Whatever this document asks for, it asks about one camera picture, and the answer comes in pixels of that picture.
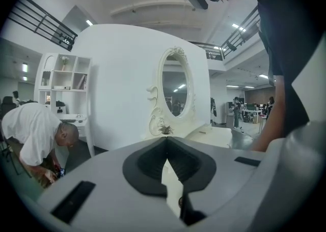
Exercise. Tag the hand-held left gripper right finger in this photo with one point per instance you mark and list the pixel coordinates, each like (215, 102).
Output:
(224, 187)

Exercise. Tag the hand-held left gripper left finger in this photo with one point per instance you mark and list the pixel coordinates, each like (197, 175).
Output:
(107, 190)

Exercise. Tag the small round dark object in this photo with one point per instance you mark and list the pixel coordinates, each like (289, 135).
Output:
(180, 201)

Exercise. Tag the person's right forearm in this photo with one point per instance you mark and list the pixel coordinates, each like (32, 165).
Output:
(270, 114)

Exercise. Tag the smartphone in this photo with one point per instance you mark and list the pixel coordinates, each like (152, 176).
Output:
(61, 172)

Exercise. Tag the computer keyboard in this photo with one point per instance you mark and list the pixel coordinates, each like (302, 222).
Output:
(68, 120)

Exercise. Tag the small potted plant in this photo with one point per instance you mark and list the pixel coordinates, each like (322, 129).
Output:
(166, 129)

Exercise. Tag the white shelf unit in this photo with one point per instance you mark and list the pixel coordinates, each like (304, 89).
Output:
(66, 83)

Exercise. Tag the vase with white flowers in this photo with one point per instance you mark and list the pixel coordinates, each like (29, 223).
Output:
(64, 63)

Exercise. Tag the black balcony railing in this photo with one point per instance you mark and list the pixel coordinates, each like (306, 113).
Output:
(43, 22)
(229, 42)

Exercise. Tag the person's black shirt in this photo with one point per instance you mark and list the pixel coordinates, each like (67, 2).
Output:
(287, 22)

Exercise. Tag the oval mirror with cream frame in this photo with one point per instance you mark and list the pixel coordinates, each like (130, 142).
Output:
(175, 86)

